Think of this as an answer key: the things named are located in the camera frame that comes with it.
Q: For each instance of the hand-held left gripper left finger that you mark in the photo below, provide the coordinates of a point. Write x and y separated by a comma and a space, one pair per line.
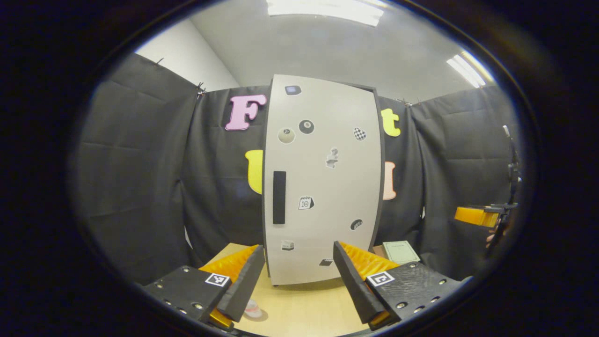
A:
243, 285

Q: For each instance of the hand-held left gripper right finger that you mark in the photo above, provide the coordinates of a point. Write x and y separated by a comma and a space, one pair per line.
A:
354, 285

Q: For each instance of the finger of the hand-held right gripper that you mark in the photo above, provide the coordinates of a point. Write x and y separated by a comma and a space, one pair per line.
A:
472, 216

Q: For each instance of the clear plastic bottle pink label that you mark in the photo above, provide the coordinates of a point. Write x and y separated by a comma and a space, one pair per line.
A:
252, 309

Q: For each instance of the round brown coaster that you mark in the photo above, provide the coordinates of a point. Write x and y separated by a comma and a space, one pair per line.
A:
262, 317

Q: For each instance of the light grey cabinet door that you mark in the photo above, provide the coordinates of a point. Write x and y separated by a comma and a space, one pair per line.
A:
327, 187

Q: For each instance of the grey cabinet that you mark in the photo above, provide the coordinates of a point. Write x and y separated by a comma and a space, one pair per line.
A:
383, 164

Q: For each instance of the brown box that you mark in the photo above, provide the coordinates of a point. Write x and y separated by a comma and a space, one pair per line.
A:
378, 252

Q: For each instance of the light green box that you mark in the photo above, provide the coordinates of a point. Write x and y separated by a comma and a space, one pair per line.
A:
401, 252

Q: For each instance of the long ceiling light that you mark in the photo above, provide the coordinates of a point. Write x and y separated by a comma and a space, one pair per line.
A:
327, 10
470, 70

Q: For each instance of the black backdrop cloth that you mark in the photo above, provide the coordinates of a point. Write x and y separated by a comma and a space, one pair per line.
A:
140, 164

